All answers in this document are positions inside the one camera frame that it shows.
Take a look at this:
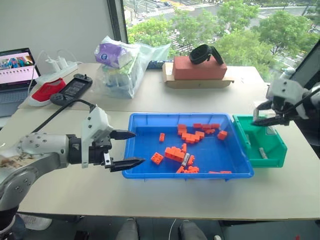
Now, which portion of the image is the white charger cable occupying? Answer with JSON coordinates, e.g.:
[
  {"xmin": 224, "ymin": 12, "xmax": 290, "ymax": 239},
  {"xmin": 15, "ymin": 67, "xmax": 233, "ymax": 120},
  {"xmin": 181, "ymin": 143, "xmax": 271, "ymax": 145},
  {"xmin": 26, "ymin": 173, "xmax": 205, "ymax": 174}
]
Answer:
[{"xmin": 27, "ymin": 49, "xmax": 77, "ymax": 94}]

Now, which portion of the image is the brown cardboard box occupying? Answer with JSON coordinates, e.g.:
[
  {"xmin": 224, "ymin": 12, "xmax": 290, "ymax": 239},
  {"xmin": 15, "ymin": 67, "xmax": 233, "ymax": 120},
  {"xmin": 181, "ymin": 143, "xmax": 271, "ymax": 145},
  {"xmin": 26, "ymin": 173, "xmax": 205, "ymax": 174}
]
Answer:
[{"xmin": 161, "ymin": 61, "xmax": 236, "ymax": 90}]

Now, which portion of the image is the white charger plug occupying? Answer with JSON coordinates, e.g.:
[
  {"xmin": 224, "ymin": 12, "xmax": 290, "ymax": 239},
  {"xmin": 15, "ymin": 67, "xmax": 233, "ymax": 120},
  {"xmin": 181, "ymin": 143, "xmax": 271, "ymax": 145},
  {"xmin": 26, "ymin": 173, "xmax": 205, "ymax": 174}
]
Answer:
[
  {"xmin": 45, "ymin": 55, "xmax": 58, "ymax": 71},
  {"xmin": 56, "ymin": 55, "xmax": 68, "ymax": 70}
]

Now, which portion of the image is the dark rounded shape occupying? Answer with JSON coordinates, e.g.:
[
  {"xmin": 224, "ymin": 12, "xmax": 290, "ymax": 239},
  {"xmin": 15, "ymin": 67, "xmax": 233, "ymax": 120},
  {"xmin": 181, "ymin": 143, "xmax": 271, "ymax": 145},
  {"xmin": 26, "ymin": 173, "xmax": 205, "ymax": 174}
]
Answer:
[{"xmin": 177, "ymin": 219, "xmax": 209, "ymax": 240}]

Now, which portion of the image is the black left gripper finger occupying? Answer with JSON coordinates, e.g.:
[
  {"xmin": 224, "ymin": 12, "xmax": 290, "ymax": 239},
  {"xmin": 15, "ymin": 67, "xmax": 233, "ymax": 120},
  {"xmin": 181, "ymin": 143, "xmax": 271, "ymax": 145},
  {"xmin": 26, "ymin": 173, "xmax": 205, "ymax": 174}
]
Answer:
[
  {"xmin": 104, "ymin": 152, "xmax": 147, "ymax": 173},
  {"xmin": 109, "ymin": 129, "xmax": 137, "ymax": 141}
]

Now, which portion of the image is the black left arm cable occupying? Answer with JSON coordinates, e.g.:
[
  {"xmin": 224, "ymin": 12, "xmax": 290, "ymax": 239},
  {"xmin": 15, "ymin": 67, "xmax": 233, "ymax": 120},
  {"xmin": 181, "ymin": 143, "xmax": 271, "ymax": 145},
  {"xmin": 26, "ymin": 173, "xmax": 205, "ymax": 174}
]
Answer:
[{"xmin": 31, "ymin": 99, "xmax": 97, "ymax": 134}]

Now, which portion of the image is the thin white cable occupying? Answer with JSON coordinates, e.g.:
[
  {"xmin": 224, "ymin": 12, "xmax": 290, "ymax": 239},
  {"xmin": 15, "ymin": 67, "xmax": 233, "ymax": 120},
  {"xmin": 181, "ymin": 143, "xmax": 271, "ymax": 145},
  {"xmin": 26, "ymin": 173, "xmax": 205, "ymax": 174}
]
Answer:
[{"xmin": 168, "ymin": 219, "xmax": 176, "ymax": 240}]

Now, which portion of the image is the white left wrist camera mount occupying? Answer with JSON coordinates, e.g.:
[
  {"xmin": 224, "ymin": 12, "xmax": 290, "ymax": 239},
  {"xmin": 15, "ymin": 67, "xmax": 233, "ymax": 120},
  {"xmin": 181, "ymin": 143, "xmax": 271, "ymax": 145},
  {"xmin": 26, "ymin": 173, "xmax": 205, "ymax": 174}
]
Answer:
[{"xmin": 80, "ymin": 104, "xmax": 115, "ymax": 169}]

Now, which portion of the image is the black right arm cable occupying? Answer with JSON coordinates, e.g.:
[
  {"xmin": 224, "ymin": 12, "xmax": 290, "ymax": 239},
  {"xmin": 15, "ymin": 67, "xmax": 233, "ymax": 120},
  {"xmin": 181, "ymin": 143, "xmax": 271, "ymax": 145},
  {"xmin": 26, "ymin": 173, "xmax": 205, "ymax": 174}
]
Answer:
[{"xmin": 281, "ymin": 89, "xmax": 320, "ymax": 119}]

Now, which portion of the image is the dark window frame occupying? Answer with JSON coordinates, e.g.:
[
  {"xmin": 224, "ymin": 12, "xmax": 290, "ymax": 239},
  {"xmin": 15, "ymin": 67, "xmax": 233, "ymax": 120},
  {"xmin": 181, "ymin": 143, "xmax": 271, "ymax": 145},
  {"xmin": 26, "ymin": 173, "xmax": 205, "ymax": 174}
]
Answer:
[{"xmin": 109, "ymin": 0, "xmax": 130, "ymax": 45}]

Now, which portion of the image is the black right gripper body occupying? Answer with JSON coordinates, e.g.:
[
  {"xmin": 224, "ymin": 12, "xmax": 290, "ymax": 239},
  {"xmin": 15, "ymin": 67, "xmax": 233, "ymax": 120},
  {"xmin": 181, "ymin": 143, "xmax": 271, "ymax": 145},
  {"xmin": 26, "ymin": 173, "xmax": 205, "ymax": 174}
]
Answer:
[{"xmin": 272, "ymin": 96, "xmax": 298, "ymax": 126}]

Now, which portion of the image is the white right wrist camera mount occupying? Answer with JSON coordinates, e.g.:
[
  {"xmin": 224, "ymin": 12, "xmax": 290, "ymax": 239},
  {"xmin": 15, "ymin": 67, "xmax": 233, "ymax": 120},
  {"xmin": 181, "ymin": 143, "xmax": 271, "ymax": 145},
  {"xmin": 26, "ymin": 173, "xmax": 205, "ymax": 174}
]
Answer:
[{"xmin": 271, "ymin": 79, "xmax": 311, "ymax": 120}]

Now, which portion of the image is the clear plastic bag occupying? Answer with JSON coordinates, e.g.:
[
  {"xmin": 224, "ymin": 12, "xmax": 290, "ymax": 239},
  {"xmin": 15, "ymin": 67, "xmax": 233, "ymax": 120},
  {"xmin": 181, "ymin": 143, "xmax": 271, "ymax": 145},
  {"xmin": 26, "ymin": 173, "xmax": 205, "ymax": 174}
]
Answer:
[{"xmin": 94, "ymin": 35, "xmax": 171, "ymax": 100}]

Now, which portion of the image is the red and white shoe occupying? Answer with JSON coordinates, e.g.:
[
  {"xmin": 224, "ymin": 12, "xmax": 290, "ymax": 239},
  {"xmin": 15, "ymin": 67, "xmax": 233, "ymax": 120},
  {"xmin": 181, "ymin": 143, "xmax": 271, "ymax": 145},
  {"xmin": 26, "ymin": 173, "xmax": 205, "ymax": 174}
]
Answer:
[{"xmin": 28, "ymin": 77, "xmax": 67, "ymax": 107}]

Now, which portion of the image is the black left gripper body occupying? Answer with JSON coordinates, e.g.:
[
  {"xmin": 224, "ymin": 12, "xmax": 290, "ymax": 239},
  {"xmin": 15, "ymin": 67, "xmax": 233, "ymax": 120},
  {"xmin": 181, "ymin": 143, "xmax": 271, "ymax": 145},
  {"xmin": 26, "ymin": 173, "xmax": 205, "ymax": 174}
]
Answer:
[{"xmin": 87, "ymin": 136, "xmax": 113, "ymax": 167}]

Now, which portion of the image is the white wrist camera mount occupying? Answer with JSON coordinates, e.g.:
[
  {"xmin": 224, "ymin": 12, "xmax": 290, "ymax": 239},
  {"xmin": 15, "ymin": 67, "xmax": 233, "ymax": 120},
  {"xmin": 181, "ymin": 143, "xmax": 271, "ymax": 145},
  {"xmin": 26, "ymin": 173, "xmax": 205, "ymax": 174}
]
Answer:
[
  {"xmin": 80, "ymin": 104, "xmax": 115, "ymax": 169},
  {"xmin": 271, "ymin": 79, "xmax": 311, "ymax": 120}
]

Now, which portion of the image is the green plastic bin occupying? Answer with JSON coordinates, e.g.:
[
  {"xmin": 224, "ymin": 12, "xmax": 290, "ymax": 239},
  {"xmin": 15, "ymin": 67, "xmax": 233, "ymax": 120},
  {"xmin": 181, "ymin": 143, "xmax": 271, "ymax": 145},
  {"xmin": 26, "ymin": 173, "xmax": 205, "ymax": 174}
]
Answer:
[{"xmin": 232, "ymin": 114, "xmax": 288, "ymax": 169}]

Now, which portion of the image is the blue plastic bin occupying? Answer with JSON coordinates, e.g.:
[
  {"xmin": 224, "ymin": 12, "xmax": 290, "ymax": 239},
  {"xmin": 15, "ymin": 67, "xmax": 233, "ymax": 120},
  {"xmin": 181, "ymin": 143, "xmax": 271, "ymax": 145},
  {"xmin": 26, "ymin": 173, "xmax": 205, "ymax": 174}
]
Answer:
[{"xmin": 121, "ymin": 112, "xmax": 255, "ymax": 182}]

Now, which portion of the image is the large orange brick cluster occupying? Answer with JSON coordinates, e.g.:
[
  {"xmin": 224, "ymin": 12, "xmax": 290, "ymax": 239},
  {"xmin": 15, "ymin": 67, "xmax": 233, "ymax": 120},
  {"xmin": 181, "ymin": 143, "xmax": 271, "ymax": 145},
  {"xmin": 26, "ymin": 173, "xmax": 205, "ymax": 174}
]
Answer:
[{"xmin": 164, "ymin": 146, "xmax": 186, "ymax": 163}]

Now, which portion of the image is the dark blue object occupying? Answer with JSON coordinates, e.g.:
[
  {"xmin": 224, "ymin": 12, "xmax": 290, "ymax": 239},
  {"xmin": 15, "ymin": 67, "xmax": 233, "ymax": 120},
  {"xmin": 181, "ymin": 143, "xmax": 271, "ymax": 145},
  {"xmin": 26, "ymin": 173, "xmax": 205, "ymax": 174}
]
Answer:
[{"xmin": 146, "ymin": 60, "xmax": 165, "ymax": 70}]

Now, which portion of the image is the grey laptop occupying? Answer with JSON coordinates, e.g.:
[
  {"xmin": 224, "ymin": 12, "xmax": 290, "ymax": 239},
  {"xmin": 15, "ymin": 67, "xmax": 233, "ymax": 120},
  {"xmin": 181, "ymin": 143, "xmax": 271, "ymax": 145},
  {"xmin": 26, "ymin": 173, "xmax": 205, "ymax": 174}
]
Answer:
[{"xmin": 0, "ymin": 47, "xmax": 41, "ymax": 119}]

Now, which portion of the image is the white power strip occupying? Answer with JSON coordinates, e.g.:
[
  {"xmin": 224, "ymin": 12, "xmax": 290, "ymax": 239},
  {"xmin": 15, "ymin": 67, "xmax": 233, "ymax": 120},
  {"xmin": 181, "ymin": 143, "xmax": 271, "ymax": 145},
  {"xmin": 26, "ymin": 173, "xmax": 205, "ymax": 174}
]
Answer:
[{"xmin": 34, "ymin": 61, "xmax": 79, "ymax": 85}]

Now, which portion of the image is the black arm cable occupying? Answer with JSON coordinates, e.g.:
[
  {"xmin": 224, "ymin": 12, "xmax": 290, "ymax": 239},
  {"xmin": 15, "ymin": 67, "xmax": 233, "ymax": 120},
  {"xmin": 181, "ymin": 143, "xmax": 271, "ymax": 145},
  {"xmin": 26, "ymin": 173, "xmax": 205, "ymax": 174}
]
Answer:
[
  {"xmin": 31, "ymin": 99, "xmax": 97, "ymax": 134},
  {"xmin": 281, "ymin": 89, "xmax": 320, "ymax": 119}
]

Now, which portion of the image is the purple tissue pack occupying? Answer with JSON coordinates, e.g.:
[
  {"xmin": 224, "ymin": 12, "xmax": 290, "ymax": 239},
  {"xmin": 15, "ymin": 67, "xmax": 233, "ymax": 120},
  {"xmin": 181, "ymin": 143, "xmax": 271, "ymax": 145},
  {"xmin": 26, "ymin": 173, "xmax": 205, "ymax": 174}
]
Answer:
[{"xmin": 94, "ymin": 41, "xmax": 140, "ymax": 69}]

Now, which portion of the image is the black strap headset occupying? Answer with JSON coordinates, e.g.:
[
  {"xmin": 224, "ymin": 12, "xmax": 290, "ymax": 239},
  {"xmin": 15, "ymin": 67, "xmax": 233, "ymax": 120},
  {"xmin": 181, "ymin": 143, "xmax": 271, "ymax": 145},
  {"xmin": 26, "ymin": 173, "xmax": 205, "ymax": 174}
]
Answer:
[{"xmin": 188, "ymin": 44, "xmax": 224, "ymax": 67}]

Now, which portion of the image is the black handheld game controller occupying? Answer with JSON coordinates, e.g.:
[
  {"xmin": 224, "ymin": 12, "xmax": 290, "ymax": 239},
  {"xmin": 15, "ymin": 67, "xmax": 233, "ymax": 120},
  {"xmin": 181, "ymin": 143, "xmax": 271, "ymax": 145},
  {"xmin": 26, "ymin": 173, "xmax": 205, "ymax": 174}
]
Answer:
[{"xmin": 49, "ymin": 73, "xmax": 94, "ymax": 106}]

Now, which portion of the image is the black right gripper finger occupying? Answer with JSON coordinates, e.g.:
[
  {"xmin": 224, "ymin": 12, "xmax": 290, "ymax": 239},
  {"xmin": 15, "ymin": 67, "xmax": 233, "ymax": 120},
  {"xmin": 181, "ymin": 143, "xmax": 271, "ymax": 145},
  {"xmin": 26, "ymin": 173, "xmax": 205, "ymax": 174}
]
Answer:
[
  {"xmin": 252, "ymin": 116, "xmax": 289, "ymax": 127},
  {"xmin": 253, "ymin": 100, "xmax": 275, "ymax": 114}
]

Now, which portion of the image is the red brick block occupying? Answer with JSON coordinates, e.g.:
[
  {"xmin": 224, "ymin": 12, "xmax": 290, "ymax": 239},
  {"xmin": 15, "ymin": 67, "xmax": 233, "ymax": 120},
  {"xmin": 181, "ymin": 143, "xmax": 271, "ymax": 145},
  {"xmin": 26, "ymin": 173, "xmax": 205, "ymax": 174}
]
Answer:
[{"xmin": 172, "ymin": 55, "xmax": 228, "ymax": 81}]

